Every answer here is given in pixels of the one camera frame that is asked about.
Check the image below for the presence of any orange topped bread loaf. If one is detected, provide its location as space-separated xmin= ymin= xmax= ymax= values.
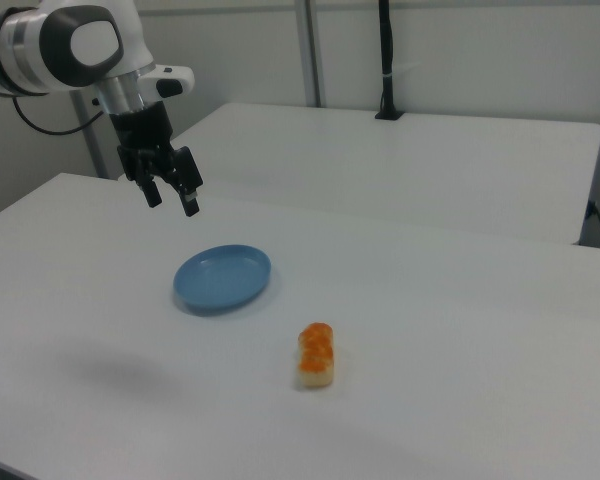
xmin=296 ymin=322 xmax=336 ymax=389

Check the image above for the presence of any grey metal support post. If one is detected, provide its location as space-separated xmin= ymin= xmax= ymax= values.
xmin=69 ymin=87 xmax=107 ymax=179

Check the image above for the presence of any blue oval plate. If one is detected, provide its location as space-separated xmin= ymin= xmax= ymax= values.
xmin=173 ymin=243 xmax=273 ymax=316

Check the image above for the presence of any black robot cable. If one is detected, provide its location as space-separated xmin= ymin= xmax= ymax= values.
xmin=12 ymin=93 xmax=104 ymax=136

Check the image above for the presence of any white back table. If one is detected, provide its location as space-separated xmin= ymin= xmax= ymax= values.
xmin=110 ymin=102 xmax=600 ymax=246

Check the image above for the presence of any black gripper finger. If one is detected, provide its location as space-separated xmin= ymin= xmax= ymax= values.
xmin=140 ymin=172 xmax=163 ymax=209
xmin=168 ymin=169 xmax=201 ymax=218

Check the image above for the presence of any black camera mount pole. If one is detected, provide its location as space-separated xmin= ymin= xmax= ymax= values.
xmin=374 ymin=0 xmax=405 ymax=121

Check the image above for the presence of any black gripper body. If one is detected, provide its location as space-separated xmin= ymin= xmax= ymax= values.
xmin=109 ymin=101 xmax=204 ymax=195

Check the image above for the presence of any grey aluminium frame post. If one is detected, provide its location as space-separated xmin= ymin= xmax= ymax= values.
xmin=294 ymin=0 xmax=327 ymax=108

